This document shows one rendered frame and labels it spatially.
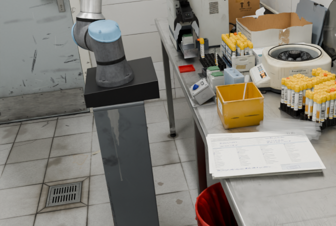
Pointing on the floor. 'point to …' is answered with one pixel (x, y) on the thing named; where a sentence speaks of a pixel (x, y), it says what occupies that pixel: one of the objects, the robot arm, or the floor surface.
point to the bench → (253, 209)
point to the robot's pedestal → (127, 163)
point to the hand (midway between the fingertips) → (187, 39)
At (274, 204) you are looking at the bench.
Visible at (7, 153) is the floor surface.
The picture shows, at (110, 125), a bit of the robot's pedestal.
